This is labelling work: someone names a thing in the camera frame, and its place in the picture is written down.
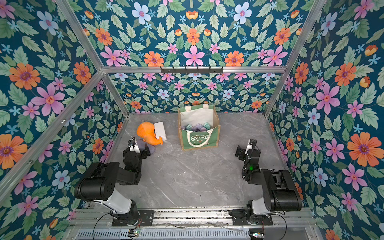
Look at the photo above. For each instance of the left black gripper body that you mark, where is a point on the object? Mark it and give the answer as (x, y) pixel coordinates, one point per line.
(142, 155)

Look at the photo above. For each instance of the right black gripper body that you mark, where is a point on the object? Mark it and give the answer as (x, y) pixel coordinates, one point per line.
(242, 151)

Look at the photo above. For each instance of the green canvas Christmas bag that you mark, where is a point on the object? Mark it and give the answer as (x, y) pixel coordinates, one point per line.
(199, 137)

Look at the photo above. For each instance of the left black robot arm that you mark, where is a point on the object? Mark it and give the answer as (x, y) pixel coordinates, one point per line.
(98, 183)

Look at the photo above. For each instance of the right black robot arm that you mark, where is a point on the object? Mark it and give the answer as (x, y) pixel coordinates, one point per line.
(279, 192)

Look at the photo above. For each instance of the purple oval case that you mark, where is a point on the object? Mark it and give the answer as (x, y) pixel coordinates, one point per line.
(150, 149)

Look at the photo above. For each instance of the orange whale toy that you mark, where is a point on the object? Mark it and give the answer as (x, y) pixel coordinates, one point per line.
(146, 131)

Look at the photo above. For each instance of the white rectangular box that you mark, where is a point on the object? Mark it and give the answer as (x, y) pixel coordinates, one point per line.
(160, 132)

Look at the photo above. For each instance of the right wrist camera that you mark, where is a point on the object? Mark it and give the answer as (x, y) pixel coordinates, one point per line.
(251, 147)

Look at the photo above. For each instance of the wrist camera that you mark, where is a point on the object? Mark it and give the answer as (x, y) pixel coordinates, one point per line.
(133, 145)
(251, 147)

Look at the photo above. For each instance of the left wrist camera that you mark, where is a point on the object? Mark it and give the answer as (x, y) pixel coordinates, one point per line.
(133, 145)

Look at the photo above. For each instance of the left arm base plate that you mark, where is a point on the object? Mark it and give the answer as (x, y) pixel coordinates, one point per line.
(134, 218)

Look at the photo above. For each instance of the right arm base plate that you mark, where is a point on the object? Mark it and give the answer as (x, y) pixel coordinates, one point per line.
(247, 218)

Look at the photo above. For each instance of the black hook rail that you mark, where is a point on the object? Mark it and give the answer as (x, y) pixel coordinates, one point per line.
(191, 70)

